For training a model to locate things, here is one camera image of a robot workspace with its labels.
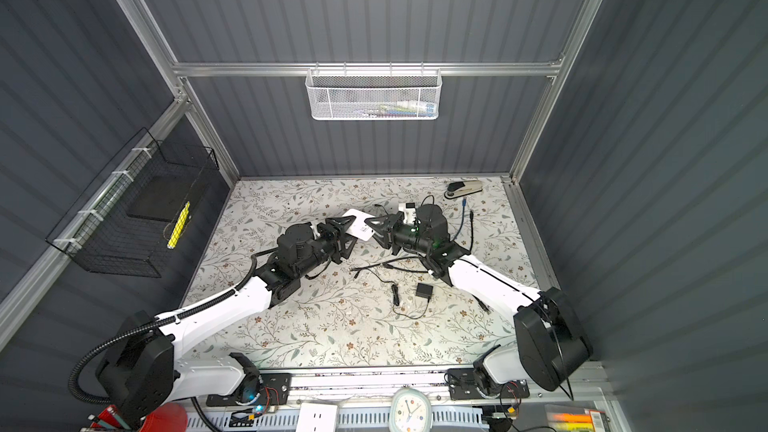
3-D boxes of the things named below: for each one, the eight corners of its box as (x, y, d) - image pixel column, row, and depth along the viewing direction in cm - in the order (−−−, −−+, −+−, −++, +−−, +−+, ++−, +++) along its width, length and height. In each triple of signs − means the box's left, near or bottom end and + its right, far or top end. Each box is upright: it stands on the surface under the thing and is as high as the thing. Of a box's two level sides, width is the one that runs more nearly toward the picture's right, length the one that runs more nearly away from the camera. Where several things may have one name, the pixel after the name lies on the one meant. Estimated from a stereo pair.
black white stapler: (446, 200, 116) (448, 192, 112) (442, 191, 119) (443, 183, 115) (482, 192, 118) (485, 185, 115) (476, 184, 121) (479, 176, 118)
